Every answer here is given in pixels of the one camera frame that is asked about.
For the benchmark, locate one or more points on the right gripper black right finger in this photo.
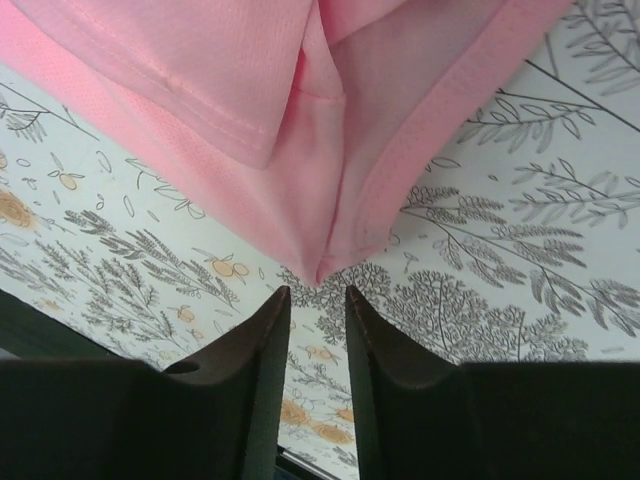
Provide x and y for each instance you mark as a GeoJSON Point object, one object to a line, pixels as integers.
{"type": "Point", "coordinates": [418, 416]}

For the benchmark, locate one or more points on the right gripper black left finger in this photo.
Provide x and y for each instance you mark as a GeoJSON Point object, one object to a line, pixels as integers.
{"type": "Point", "coordinates": [212, 415]}

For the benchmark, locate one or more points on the pink t-shirt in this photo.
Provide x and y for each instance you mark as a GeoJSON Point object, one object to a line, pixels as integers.
{"type": "Point", "coordinates": [298, 125]}

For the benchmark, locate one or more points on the floral patterned table mat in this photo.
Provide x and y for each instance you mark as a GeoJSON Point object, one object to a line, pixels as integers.
{"type": "Point", "coordinates": [519, 241]}

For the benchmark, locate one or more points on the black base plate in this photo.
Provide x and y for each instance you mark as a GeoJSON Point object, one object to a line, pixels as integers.
{"type": "Point", "coordinates": [27, 333]}

